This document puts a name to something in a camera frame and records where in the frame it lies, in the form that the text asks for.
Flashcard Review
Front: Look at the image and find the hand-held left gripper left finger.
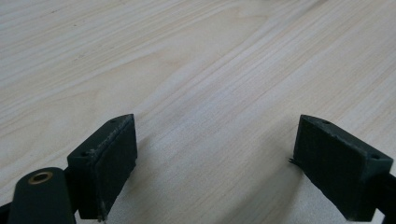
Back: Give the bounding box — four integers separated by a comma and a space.
66, 113, 138, 222

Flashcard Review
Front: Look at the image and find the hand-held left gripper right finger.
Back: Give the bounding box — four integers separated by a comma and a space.
289, 114, 394, 222

